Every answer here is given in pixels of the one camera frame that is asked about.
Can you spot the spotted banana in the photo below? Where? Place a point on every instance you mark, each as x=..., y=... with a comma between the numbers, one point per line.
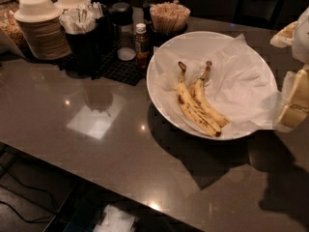
x=197, y=91
x=192, y=110

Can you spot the granola container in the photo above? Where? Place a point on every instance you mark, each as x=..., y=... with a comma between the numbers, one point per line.
x=11, y=37

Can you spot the black cup of wrapped cutlery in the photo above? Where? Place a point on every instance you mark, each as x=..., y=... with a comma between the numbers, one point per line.
x=80, y=28

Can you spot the black rubber mat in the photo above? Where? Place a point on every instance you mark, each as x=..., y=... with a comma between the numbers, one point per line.
x=110, y=67

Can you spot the white bowl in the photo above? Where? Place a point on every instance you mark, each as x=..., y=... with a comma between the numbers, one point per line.
x=193, y=45

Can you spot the white paper on floor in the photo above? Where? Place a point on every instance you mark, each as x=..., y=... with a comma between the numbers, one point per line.
x=115, y=220

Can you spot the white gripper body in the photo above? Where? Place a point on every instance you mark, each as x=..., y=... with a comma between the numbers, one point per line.
x=301, y=39

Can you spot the glass sugar shaker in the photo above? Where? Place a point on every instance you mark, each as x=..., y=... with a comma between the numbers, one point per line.
x=123, y=26

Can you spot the white paper liner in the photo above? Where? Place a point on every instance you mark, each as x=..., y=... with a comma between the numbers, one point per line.
x=238, y=81

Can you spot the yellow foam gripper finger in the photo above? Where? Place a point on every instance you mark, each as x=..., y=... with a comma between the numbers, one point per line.
x=294, y=99

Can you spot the small sauce bottle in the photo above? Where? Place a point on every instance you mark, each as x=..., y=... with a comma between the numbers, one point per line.
x=141, y=46

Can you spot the front stack of paper bowls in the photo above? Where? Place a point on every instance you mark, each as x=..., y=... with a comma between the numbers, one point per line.
x=41, y=28

